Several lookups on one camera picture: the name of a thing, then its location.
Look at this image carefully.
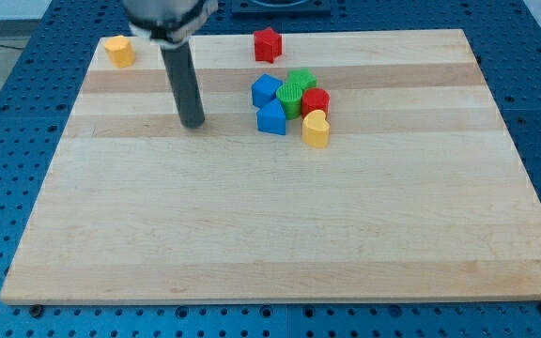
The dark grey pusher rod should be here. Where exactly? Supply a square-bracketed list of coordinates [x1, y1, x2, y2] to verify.
[161, 42, 205, 129]

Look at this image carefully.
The grey robot end effector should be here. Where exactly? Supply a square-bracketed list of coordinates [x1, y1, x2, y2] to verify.
[120, 0, 218, 47]

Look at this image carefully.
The yellow heart block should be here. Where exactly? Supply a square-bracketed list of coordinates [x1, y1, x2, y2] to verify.
[301, 110, 331, 148]

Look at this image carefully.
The yellow hexagon block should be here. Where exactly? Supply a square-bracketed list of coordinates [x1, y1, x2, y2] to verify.
[104, 35, 136, 68]

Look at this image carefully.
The blue cube block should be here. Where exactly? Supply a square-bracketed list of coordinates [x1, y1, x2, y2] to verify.
[251, 73, 283, 108]

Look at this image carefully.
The red star block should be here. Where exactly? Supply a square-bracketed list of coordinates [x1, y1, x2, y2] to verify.
[254, 27, 283, 63]

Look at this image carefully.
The blue triangle block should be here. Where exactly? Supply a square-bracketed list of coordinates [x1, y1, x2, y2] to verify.
[256, 99, 286, 135]

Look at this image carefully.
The green cylinder block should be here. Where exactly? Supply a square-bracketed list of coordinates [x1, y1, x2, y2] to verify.
[275, 83, 303, 120]

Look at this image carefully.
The green star block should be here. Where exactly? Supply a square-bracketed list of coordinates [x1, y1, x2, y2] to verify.
[287, 69, 317, 91]

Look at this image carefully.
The red cylinder block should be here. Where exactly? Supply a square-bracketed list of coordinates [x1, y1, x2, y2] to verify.
[301, 87, 330, 118]

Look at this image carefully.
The wooden board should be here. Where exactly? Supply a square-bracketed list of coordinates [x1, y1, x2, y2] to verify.
[0, 29, 541, 305]

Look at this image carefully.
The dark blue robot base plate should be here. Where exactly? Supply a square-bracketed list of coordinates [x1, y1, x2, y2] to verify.
[231, 0, 332, 17]

